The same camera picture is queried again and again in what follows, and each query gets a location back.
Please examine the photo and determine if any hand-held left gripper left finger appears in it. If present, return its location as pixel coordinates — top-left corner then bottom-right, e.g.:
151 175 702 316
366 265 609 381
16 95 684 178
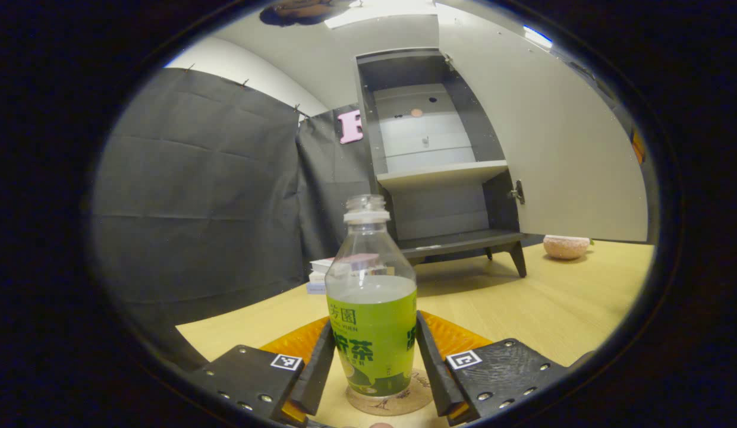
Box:
192 318 337 426

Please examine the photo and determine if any grey cabinet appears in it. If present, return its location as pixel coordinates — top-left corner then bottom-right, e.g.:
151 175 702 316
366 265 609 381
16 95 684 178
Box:
353 47 531 279

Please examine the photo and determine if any large ceiling light panel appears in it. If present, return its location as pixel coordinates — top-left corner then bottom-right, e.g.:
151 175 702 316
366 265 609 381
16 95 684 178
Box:
323 0 442 30

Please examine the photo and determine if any grey cabinet shelf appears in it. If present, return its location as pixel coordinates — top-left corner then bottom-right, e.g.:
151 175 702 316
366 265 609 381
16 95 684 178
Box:
376 159 510 192

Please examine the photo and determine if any dark round object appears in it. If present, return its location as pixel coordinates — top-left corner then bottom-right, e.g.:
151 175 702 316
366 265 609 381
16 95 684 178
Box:
259 0 358 28

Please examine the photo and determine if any green label bottle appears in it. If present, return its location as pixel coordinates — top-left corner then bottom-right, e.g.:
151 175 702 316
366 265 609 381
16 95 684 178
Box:
325 194 418 398

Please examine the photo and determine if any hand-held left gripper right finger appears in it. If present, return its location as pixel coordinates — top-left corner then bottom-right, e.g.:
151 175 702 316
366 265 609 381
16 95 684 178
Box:
414 309 596 426

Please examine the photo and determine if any black backdrop cloth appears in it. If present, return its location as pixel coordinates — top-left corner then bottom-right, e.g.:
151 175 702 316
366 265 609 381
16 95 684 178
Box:
91 67 650 368

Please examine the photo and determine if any stack of small boxes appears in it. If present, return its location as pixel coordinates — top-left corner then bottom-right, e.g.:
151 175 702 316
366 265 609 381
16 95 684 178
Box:
306 257 347 296

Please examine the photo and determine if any round cork coaster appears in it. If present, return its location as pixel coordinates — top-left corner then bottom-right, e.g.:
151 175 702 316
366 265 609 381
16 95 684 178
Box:
344 367 436 417

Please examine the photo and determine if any beige cabinet door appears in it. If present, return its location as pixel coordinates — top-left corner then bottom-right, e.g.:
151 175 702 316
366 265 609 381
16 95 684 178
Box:
435 2 650 244

